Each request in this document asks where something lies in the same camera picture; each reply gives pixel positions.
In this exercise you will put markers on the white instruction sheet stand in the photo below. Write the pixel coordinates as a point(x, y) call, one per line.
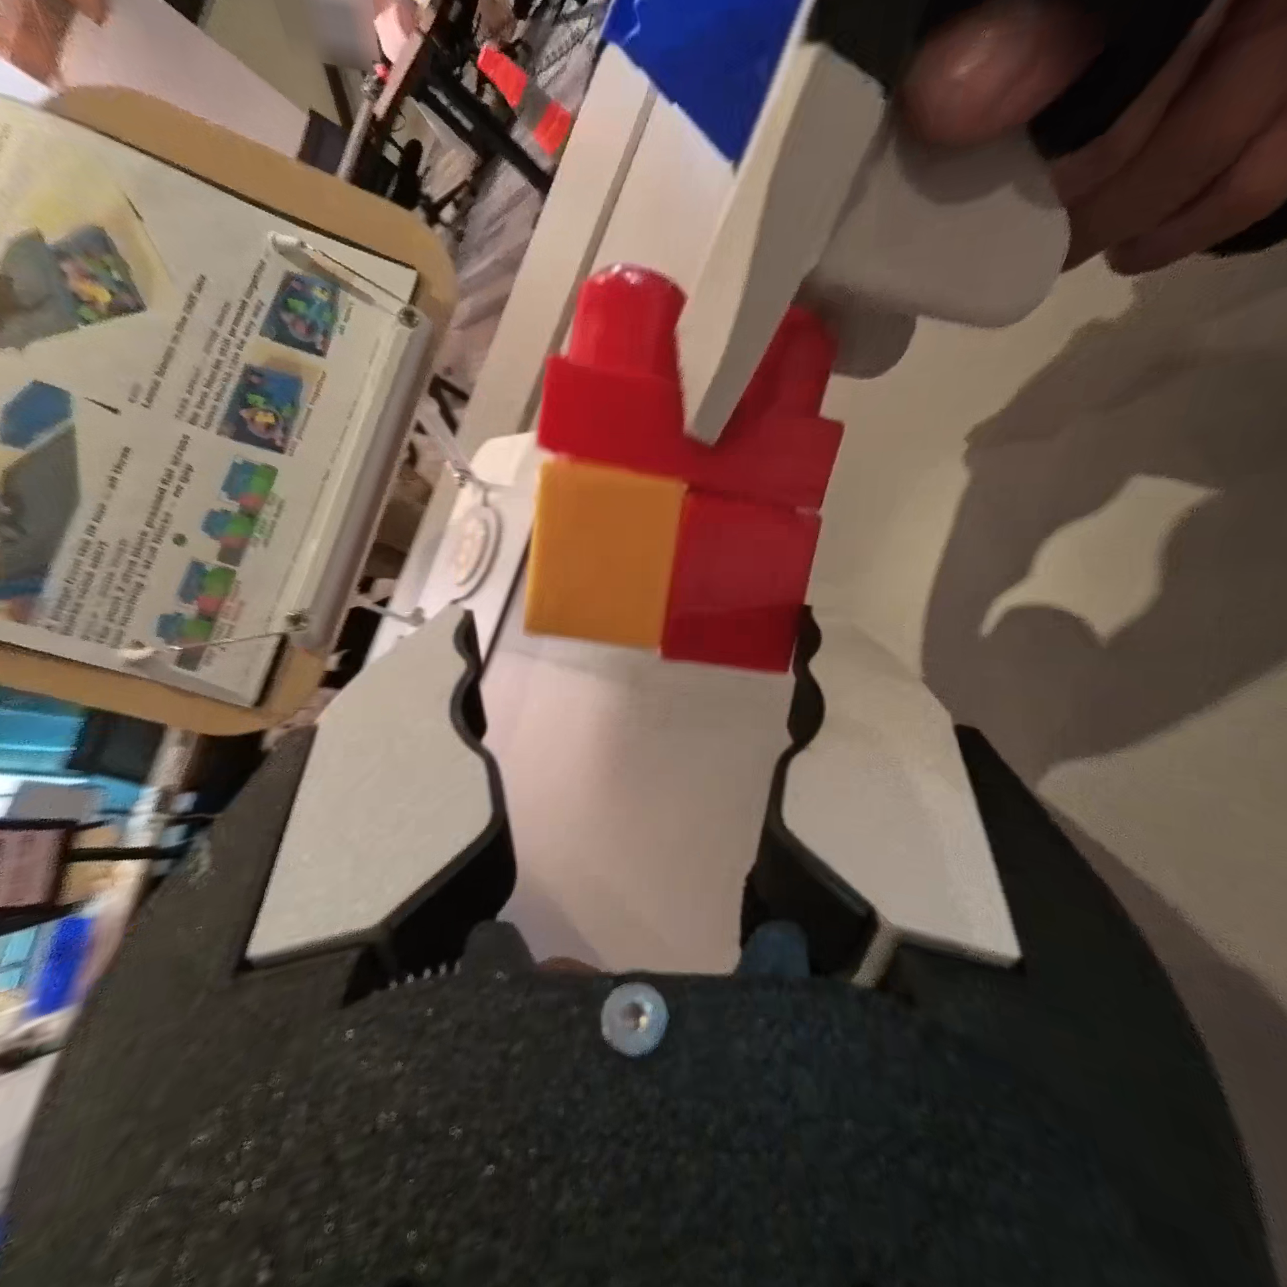
point(153, 690)

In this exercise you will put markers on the blue plastic bin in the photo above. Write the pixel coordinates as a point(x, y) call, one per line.
point(691, 60)

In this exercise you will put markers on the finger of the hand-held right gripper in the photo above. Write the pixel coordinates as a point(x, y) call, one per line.
point(782, 219)

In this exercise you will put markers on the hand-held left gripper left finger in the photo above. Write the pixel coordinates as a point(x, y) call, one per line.
point(393, 815)

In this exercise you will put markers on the yellow one-stud block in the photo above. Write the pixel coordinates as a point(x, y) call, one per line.
point(601, 553)

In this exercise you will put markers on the red one-stud block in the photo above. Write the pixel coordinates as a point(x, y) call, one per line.
point(736, 583)

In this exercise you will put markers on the red two-stud block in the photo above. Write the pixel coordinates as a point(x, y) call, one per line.
point(623, 423)

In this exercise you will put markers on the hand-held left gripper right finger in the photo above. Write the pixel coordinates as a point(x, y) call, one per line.
point(894, 804)

